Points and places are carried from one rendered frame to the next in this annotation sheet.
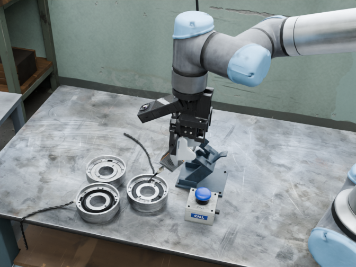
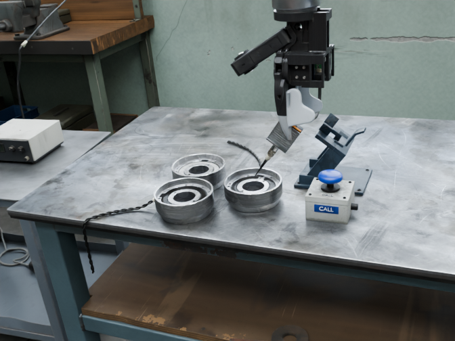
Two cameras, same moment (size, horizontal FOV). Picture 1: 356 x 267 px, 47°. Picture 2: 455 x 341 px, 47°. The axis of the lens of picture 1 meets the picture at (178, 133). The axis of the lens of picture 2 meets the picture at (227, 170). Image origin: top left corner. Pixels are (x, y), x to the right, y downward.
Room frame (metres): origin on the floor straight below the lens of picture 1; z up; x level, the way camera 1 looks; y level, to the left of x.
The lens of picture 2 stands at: (-0.09, -0.08, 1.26)
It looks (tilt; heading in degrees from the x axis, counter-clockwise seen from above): 26 degrees down; 13
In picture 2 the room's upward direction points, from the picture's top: 5 degrees counter-clockwise
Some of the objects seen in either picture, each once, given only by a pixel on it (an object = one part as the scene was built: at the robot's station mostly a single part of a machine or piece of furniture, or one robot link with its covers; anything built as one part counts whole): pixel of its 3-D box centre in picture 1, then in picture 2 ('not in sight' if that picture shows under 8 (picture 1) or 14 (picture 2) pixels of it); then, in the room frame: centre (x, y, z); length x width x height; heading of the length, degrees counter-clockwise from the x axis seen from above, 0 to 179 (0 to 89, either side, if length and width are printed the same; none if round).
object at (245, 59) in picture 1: (240, 56); not in sight; (0.70, -0.11, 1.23); 0.11 x 0.11 x 0.08; 54
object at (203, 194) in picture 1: (202, 198); (330, 185); (0.69, -0.07, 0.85); 0.04 x 0.04 x 0.05
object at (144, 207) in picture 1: (147, 193); (253, 190); (0.73, 0.07, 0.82); 0.10 x 0.10 x 0.04
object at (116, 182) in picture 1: (106, 173); (199, 173); (0.79, 0.18, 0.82); 0.10 x 0.10 x 0.04
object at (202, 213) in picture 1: (203, 206); (333, 199); (0.69, -0.07, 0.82); 0.08 x 0.07 x 0.05; 80
